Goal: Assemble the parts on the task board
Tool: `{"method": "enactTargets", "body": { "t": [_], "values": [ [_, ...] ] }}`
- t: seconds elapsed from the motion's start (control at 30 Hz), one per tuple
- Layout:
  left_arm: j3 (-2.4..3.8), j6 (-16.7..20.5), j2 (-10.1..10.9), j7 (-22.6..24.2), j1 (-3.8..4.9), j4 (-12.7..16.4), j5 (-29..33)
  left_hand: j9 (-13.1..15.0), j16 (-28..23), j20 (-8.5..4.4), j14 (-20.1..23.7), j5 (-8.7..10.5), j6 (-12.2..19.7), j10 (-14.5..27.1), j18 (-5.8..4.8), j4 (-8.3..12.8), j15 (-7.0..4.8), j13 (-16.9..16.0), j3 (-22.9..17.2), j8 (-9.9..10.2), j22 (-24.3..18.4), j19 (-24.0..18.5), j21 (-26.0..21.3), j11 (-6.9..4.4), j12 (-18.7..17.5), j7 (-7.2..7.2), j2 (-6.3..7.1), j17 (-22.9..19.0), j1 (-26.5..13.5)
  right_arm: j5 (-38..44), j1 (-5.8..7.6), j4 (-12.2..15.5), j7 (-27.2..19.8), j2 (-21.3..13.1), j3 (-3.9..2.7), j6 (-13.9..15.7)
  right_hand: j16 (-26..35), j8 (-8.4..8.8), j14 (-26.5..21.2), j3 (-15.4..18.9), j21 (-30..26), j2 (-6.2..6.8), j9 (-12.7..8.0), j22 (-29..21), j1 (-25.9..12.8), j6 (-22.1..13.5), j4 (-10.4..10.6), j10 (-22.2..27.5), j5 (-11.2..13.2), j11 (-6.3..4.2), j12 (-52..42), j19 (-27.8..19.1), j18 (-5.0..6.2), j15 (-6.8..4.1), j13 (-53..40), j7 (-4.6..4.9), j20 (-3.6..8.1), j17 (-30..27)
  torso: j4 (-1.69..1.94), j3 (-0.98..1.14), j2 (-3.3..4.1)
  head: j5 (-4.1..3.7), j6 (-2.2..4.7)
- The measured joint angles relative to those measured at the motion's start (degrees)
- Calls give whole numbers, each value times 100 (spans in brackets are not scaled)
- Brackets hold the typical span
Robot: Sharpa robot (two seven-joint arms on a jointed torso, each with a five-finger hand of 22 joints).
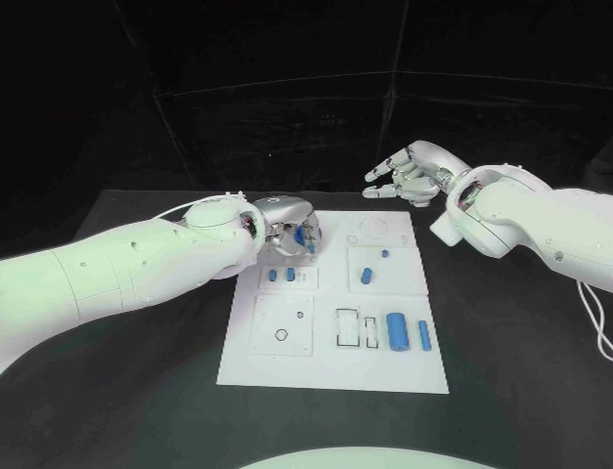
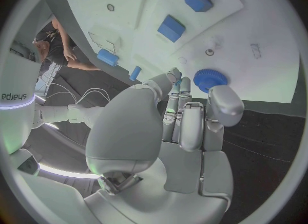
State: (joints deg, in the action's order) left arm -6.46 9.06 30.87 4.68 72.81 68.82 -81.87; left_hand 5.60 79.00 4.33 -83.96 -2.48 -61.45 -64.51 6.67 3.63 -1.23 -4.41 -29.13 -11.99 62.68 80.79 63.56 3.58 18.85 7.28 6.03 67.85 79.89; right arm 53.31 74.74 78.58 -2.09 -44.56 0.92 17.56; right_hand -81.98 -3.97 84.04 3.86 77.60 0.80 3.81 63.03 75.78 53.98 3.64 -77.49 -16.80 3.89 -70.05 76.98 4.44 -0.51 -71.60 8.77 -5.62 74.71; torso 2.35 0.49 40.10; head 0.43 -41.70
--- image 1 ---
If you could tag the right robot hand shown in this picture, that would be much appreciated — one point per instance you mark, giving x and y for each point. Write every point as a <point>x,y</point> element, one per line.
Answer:
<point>433,157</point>

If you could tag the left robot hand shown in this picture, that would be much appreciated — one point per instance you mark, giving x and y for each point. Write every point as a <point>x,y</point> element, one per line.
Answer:
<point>284,208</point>

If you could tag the blue gear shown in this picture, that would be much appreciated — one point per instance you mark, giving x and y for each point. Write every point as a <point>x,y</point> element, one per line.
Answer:
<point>298,234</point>

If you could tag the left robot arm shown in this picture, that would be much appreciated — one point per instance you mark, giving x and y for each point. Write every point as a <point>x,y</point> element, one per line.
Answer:
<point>99,271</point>

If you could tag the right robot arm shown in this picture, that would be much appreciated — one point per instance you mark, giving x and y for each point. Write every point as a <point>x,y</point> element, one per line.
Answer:
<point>548,227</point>

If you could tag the white task board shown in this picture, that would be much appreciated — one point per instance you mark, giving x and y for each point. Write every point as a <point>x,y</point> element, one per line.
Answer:
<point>332,366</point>

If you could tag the large blue cylinder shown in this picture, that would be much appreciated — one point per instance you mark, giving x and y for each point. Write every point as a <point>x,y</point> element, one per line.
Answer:
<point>397,331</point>

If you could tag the thin long blue cylinder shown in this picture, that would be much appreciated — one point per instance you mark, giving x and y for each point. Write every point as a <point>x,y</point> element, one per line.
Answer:
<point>424,335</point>

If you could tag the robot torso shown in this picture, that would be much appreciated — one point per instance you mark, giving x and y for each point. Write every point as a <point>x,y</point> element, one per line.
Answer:
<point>363,460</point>

